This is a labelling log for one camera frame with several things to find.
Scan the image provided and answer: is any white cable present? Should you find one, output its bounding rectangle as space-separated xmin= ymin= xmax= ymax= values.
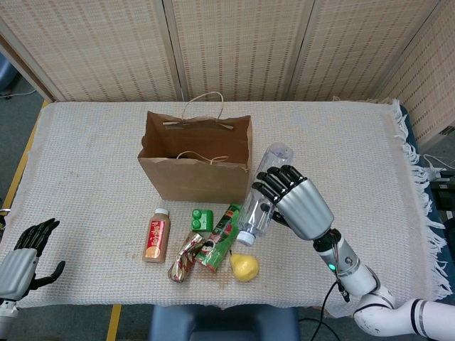
xmin=422 ymin=153 xmax=449 ymax=179

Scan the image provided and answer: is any clear plastic water bottle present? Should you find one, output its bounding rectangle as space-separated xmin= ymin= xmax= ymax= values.
xmin=236 ymin=142 xmax=295 ymax=247

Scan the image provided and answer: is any brown paper bag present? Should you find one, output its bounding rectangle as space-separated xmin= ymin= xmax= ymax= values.
xmin=137 ymin=91 xmax=254 ymax=205

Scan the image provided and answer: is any blue rounded object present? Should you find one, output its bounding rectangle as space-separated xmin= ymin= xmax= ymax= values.
xmin=0 ymin=55 xmax=19 ymax=94

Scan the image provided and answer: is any gold foil snack packet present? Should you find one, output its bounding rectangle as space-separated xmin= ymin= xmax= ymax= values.
xmin=167 ymin=232 xmax=204 ymax=284

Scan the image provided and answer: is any green chips can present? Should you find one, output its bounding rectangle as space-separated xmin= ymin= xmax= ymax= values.
xmin=193 ymin=203 xmax=245 ymax=273

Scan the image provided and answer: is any yellow toy pear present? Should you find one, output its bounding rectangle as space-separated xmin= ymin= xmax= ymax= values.
xmin=229 ymin=252 xmax=260 ymax=283

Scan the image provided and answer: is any white woven tablecloth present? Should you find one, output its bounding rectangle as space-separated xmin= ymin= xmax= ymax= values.
xmin=0 ymin=98 xmax=449 ymax=319

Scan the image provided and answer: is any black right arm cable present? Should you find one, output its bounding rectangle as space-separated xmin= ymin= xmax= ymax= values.
xmin=311 ymin=232 xmax=351 ymax=341

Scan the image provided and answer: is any blue padded seat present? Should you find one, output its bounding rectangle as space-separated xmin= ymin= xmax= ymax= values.
xmin=148 ymin=303 xmax=300 ymax=341

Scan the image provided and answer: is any green plastic toy block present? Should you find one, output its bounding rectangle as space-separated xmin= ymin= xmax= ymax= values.
xmin=191 ymin=208 xmax=215 ymax=233

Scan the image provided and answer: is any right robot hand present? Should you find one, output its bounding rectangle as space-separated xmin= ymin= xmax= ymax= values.
xmin=251 ymin=164 xmax=335 ymax=242

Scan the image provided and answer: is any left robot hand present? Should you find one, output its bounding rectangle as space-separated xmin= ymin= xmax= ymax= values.
xmin=0 ymin=218 xmax=67 ymax=301

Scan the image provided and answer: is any tea bottle with red label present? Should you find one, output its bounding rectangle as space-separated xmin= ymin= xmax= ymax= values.
xmin=142 ymin=207 xmax=171 ymax=264

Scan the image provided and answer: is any black box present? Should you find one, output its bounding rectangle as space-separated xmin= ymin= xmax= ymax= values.
xmin=429 ymin=177 xmax=455 ymax=214

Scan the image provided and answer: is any bamboo folding screen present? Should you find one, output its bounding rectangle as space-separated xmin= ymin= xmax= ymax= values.
xmin=0 ymin=0 xmax=455 ymax=143

